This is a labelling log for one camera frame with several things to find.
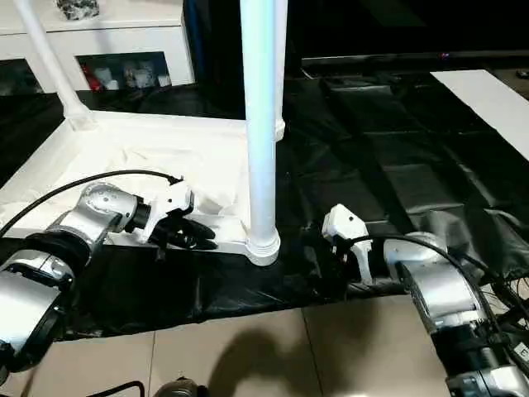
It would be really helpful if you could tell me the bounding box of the flat white board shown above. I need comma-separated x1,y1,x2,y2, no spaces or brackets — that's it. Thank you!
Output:
428,69,529,161

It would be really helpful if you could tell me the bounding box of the long black bar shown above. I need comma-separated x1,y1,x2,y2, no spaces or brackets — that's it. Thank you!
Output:
300,50,529,70

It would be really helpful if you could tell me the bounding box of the black mat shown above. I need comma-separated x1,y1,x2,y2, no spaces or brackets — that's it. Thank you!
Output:
0,69,529,341

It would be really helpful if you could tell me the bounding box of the white plastic table top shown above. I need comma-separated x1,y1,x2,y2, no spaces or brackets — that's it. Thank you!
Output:
0,109,287,268

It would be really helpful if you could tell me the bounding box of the black left wrist camera cable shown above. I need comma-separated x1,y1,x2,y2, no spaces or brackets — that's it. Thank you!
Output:
0,168,183,237

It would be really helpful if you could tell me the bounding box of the white cabinet with glass doors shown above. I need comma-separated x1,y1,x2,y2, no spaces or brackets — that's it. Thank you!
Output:
0,0,196,97

